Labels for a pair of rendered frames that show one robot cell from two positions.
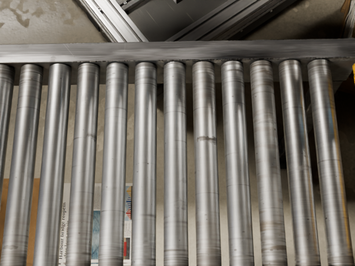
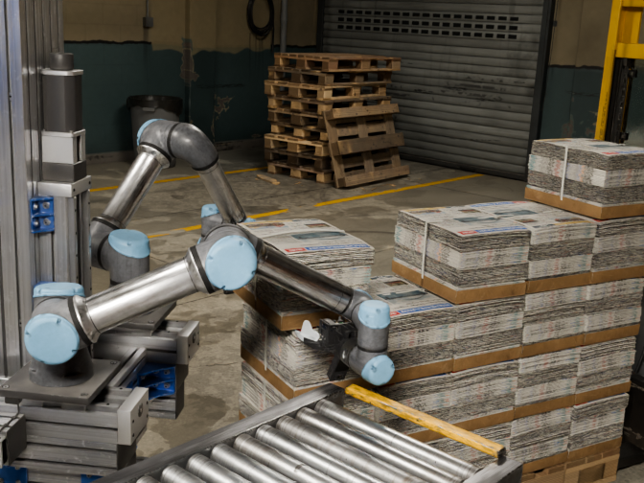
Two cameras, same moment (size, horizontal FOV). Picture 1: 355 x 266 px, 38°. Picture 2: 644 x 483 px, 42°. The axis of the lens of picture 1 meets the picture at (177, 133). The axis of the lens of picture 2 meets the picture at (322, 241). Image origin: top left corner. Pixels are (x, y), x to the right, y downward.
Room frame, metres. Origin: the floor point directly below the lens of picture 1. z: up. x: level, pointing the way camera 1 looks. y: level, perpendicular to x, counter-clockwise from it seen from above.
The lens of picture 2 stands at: (-0.65, 1.15, 1.69)
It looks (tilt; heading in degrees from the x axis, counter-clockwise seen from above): 15 degrees down; 309
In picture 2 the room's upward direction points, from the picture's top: 3 degrees clockwise
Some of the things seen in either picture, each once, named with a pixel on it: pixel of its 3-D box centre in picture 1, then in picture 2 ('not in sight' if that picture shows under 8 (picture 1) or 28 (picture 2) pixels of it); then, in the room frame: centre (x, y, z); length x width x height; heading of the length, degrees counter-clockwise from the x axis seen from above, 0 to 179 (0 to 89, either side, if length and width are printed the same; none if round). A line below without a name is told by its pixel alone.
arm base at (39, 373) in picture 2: not in sight; (60, 355); (1.03, 0.05, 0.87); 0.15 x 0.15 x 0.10
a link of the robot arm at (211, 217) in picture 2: not in sight; (216, 221); (1.47, -0.88, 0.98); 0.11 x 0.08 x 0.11; 6
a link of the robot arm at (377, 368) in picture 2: not in sight; (371, 363); (0.46, -0.44, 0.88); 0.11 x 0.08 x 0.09; 157
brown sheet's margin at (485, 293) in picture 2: not in sight; (456, 276); (0.73, -1.30, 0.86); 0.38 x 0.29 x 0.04; 158
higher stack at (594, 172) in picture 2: not in sight; (574, 313); (0.52, -1.85, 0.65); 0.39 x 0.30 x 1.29; 159
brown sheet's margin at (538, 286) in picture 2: not in sight; (521, 267); (0.63, -1.58, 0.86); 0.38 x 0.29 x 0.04; 159
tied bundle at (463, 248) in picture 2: not in sight; (459, 251); (0.73, -1.31, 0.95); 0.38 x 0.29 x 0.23; 158
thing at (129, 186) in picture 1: (97, 221); not in sight; (0.34, 0.30, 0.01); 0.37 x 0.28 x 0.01; 87
